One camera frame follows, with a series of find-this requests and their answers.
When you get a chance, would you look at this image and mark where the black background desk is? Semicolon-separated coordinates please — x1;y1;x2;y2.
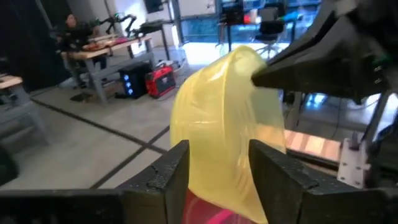
136;19;175;60

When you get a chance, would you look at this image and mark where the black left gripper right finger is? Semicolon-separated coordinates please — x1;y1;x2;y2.
248;139;320;224

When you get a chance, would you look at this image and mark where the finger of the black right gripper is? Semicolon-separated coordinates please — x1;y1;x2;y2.
253;16;371;76
251;52;389;102

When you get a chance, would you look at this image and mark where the black metal table frame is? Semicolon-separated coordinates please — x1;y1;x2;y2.
284;91;394;171

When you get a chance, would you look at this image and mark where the person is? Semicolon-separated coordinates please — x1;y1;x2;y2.
57;13;101;53

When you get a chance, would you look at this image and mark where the grey wooden-top table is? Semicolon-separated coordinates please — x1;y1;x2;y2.
0;73;49;146

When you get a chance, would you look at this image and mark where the pink plastic bowl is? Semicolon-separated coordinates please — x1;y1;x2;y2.
182;189;257;224

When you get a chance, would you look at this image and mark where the yellow translucent plastic bowl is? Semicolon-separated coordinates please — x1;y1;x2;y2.
169;45;286;224

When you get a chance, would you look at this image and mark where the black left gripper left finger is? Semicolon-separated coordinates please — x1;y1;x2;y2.
116;139;190;224

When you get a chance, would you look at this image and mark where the black equipment cart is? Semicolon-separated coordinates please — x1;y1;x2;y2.
218;0;247;53

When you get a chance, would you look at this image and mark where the white mounting bracket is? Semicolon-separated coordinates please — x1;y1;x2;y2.
336;136;371;190

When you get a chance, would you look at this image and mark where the black office chair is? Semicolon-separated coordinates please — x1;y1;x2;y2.
253;6;289;60

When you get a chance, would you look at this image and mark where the black computer with blue lights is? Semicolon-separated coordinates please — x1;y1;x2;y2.
119;63;152;100

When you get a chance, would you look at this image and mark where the wooden background table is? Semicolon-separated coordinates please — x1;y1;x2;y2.
61;35;154;105

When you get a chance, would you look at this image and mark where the red toolbox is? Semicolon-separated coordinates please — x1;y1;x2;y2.
145;64;177;99

